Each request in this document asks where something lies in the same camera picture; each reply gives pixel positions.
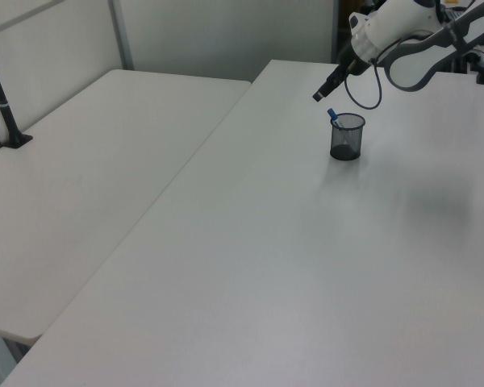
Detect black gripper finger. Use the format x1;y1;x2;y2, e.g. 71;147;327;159
311;66;346;102

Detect dark robot gripper body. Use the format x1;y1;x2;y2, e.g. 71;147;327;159
336;36;370;78

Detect white marker with blue cap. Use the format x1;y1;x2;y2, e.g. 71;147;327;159
327;107;345;130

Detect black mesh pen holder cup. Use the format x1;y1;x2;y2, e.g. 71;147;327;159
329;112;366;161

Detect white side table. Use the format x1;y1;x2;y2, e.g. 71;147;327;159
0;69;253;342

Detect blue gripper cable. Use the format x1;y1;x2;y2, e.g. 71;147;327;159
344;58;385;110

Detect grey metal partition post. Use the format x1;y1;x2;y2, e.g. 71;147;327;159
107;0;136;72

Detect black camera stand pole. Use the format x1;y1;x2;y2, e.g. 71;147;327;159
0;35;35;150

